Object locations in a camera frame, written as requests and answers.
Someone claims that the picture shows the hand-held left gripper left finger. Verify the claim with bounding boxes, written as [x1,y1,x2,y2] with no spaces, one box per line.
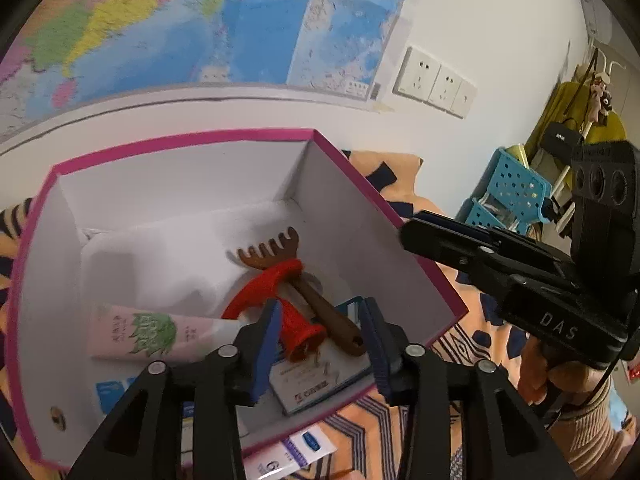
[65,299,285,480]

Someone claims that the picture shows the white wall switch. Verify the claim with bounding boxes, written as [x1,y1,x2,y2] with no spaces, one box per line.
[450,79,477,119]

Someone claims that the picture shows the yellow cloth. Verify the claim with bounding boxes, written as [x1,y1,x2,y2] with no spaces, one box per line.
[522,81,628,171]

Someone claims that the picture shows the white blue paper box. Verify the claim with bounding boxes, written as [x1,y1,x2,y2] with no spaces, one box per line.
[270,296,381,416]

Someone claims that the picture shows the black bag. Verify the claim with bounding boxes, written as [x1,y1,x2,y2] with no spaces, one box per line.
[542,122,586,153]

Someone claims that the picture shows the brown toy rake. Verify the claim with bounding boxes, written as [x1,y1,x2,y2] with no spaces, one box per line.
[229,227,366,357]

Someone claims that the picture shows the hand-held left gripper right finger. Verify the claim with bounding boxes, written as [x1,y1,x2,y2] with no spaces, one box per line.
[362,296,576,480]

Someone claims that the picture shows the brown plush toy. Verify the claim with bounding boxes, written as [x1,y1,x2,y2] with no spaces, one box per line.
[585,74,618,123]

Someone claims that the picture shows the white wall socket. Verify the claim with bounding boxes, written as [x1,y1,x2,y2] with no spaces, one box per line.
[392,46,443,103]
[428,63,469,111]

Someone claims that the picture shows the white purple medicine box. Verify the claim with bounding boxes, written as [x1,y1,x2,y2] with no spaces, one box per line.
[242,427,337,480]

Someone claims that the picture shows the light pink cosmetic tube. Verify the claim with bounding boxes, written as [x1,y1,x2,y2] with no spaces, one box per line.
[90,304,241,361]

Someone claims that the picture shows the white coat rack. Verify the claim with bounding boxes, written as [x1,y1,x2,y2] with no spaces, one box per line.
[547,35,628,201]

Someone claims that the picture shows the red plastic toy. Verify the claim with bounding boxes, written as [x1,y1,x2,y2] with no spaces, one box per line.
[221,259,327,364]

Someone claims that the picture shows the small blue packet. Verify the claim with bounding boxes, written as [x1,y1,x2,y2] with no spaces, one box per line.
[95,380,132,415]

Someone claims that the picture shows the colourful wall map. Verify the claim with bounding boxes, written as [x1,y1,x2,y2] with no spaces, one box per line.
[0,0,420,136]

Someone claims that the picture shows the person's right forearm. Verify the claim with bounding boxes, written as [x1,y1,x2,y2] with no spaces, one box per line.
[547,380,640,478]

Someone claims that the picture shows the person's right hand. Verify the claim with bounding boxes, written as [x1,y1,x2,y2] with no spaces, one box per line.
[517,337,608,428]

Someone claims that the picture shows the orange patterned tablecloth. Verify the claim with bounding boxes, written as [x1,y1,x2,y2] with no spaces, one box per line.
[0,149,551,480]

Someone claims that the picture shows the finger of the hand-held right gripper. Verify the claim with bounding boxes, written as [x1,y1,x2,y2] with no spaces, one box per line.
[400,219,521,293]
[415,211,573,281]

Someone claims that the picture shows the blue perforated plastic rack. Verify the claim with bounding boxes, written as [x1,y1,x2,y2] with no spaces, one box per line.
[457,147,553,236]

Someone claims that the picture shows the pink cardboard box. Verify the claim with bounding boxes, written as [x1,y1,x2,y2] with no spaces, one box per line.
[2,129,470,471]

